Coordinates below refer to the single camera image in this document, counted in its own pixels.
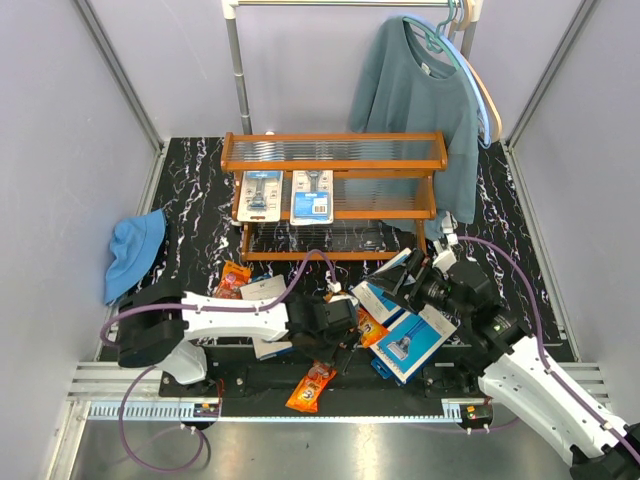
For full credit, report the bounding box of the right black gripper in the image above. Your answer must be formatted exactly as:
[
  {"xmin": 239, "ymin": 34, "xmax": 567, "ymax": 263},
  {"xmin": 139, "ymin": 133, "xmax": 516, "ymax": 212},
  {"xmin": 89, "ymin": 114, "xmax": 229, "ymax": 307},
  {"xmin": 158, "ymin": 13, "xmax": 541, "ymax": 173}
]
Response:
[{"xmin": 366, "ymin": 248, "xmax": 470, "ymax": 322}]

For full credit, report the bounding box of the orange BIC razor bag front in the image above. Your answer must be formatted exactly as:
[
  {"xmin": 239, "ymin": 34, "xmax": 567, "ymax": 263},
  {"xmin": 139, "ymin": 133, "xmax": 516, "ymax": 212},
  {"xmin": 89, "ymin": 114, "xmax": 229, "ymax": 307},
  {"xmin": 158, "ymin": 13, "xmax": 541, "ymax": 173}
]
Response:
[{"xmin": 285, "ymin": 361, "xmax": 337, "ymax": 413}]

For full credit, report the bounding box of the orange bic razor bag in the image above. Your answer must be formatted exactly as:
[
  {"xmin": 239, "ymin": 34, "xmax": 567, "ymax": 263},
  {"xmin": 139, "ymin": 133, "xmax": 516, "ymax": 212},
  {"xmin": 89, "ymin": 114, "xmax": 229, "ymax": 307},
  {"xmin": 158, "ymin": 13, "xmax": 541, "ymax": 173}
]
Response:
[
  {"xmin": 285, "ymin": 361, "xmax": 337, "ymax": 413},
  {"xmin": 356, "ymin": 307, "xmax": 389, "ymax": 348},
  {"xmin": 213, "ymin": 260, "xmax": 252, "ymax": 299}
]

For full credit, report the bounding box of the Gillette razor blister pack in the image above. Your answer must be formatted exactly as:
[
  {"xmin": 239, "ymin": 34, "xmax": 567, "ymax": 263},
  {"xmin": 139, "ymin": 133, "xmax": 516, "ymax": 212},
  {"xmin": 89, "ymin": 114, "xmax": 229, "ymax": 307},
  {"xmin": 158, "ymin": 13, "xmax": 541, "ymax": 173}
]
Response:
[{"xmin": 289, "ymin": 170, "xmax": 334, "ymax": 226}]

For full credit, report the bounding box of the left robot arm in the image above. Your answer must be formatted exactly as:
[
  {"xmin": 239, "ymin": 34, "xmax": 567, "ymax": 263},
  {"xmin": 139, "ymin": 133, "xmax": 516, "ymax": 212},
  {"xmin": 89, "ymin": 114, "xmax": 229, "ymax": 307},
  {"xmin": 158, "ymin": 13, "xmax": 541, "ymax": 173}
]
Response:
[{"xmin": 115, "ymin": 287, "xmax": 359, "ymax": 396}]

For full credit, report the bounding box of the orange wooden three-tier shelf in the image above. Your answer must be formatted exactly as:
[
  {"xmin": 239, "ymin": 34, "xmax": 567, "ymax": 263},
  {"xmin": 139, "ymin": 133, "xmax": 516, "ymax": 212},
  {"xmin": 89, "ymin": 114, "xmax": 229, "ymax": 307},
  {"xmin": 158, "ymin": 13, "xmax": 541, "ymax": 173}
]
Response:
[{"xmin": 220, "ymin": 132, "xmax": 448, "ymax": 262}]

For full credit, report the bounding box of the Gillette razor pack on shelf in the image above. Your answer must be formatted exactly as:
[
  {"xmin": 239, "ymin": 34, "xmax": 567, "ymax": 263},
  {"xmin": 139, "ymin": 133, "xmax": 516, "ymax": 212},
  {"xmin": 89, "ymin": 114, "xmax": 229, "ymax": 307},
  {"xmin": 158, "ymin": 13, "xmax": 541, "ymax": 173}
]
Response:
[{"xmin": 237, "ymin": 171, "xmax": 283, "ymax": 223}]

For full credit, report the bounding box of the blue razor box upper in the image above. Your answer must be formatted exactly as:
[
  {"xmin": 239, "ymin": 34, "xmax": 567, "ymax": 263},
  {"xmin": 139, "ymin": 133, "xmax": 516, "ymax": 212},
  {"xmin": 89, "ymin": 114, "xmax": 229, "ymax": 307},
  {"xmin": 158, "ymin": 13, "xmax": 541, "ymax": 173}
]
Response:
[{"xmin": 351, "ymin": 248, "xmax": 412, "ymax": 327}]

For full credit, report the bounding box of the blue razor box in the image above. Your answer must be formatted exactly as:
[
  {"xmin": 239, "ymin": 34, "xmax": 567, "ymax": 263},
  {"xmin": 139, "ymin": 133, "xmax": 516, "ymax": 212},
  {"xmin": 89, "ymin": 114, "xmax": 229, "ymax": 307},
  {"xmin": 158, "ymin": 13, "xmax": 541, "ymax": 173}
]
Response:
[
  {"xmin": 370, "ymin": 305, "xmax": 457, "ymax": 385},
  {"xmin": 351, "ymin": 248, "xmax": 412, "ymax": 327}
]

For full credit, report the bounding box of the blue razor box lower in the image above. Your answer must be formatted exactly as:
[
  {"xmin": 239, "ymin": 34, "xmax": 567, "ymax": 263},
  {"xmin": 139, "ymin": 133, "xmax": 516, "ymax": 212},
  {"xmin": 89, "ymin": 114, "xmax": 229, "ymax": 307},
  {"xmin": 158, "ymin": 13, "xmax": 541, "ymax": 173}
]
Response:
[{"xmin": 370, "ymin": 305, "xmax": 457, "ymax": 385}]

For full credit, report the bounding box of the white Harry's razor box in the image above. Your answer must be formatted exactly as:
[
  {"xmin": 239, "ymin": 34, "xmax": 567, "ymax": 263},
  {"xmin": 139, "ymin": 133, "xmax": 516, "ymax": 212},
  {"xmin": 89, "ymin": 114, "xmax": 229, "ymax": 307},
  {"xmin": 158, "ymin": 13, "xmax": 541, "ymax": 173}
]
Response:
[{"xmin": 240, "ymin": 274, "xmax": 293, "ymax": 361}]

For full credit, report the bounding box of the teal t-shirt on hanger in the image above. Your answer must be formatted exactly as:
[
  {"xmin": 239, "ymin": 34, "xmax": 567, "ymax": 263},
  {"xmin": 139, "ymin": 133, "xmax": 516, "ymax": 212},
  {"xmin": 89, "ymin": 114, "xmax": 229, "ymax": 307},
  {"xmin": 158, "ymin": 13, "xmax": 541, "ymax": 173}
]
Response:
[{"xmin": 348, "ymin": 16, "xmax": 479, "ymax": 240}]

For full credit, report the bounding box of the blue cloth hat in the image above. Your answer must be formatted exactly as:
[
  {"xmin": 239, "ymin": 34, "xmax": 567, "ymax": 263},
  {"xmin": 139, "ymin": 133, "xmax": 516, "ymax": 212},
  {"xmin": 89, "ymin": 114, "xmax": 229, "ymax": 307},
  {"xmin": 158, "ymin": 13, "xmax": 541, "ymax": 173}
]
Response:
[{"xmin": 104, "ymin": 209, "xmax": 166, "ymax": 305}]

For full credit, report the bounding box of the light blue clothes hanger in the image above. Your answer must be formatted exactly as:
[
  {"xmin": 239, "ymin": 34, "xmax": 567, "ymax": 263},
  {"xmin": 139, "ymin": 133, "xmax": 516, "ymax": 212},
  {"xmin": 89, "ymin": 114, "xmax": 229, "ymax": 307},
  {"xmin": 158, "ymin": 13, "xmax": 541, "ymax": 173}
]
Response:
[{"xmin": 402, "ymin": 1, "xmax": 492, "ymax": 148}]

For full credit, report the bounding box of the metal clothes rack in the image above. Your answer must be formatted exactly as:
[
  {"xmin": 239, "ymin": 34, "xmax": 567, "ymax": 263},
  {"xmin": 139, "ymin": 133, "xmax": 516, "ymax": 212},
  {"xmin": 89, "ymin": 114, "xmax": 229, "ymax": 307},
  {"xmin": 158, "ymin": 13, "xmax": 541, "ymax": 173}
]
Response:
[{"xmin": 221, "ymin": 0, "xmax": 484, "ymax": 135}]

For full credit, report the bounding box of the wooden clothes hanger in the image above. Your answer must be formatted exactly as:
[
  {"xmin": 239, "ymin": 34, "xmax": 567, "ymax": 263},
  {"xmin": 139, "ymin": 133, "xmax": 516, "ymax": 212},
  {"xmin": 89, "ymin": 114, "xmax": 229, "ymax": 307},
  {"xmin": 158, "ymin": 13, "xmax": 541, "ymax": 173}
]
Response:
[{"xmin": 448, "ymin": 0, "xmax": 503, "ymax": 143}]

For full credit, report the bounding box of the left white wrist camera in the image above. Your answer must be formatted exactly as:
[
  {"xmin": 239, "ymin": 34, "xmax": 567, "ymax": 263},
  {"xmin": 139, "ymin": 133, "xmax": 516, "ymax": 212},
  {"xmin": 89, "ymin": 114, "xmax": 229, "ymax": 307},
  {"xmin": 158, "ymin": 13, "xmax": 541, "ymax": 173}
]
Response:
[{"xmin": 325, "ymin": 281, "xmax": 360, "ymax": 311}]

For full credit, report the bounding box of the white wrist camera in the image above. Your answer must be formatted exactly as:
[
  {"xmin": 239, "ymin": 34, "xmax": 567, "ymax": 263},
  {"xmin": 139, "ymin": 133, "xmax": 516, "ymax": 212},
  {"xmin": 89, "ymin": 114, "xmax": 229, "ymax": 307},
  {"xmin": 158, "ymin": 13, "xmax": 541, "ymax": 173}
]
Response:
[
  {"xmin": 325, "ymin": 281, "xmax": 360, "ymax": 311},
  {"xmin": 433, "ymin": 233, "xmax": 458, "ymax": 273}
]

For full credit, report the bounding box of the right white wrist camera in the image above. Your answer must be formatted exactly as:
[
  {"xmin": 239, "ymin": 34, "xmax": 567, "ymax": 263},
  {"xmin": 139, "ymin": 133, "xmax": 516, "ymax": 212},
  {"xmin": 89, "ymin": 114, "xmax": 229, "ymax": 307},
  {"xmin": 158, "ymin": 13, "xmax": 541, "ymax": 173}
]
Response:
[{"xmin": 433, "ymin": 233, "xmax": 458, "ymax": 273}]

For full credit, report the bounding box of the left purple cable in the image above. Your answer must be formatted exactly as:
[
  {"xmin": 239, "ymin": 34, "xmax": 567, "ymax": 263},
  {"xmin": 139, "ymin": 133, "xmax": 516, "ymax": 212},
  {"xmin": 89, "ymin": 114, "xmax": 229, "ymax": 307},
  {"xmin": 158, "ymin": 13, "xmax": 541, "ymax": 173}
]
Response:
[{"xmin": 99, "ymin": 248, "xmax": 344, "ymax": 474}]

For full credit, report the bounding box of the purple cable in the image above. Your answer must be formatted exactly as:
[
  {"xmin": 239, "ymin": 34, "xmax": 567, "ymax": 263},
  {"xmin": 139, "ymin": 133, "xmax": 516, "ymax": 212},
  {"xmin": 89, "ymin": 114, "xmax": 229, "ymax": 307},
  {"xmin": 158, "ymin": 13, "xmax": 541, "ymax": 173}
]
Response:
[
  {"xmin": 99, "ymin": 248, "xmax": 344, "ymax": 474},
  {"xmin": 452, "ymin": 235, "xmax": 640, "ymax": 464}
]

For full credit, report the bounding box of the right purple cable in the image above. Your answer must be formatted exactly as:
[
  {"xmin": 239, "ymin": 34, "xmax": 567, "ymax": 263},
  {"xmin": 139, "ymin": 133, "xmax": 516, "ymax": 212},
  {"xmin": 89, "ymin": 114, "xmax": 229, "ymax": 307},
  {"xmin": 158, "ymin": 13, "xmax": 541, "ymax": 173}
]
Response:
[{"xmin": 452, "ymin": 235, "xmax": 640, "ymax": 464}]

